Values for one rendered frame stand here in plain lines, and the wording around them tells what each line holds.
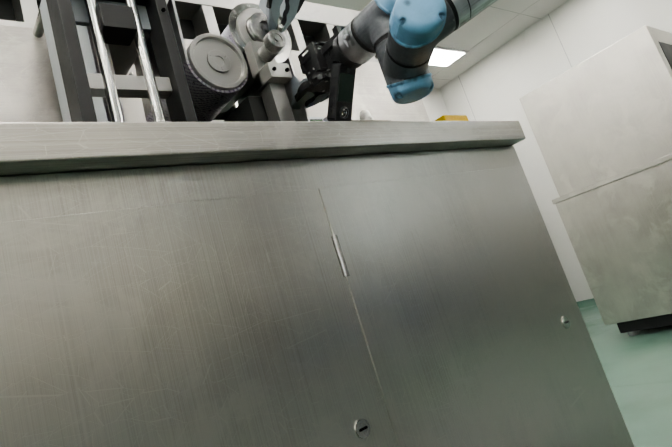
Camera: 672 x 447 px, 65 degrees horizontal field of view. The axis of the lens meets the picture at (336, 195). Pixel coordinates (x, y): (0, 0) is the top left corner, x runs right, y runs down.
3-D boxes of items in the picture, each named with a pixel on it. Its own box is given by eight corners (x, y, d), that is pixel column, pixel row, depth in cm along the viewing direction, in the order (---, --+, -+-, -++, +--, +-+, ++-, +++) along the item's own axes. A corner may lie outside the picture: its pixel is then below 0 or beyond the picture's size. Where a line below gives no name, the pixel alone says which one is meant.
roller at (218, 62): (198, 86, 97) (183, 29, 99) (152, 145, 115) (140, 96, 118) (254, 88, 104) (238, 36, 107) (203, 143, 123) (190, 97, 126)
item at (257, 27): (257, 5, 110) (286, 28, 113) (253, 11, 112) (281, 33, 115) (244, 26, 106) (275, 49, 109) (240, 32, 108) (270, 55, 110)
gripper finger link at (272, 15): (261, 27, 113) (272, -18, 109) (276, 35, 109) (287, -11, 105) (248, 24, 111) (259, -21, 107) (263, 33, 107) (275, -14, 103)
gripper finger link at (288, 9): (278, 28, 115) (286, -16, 111) (293, 36, 112) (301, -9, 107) (266, 28, 114) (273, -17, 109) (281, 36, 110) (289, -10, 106)
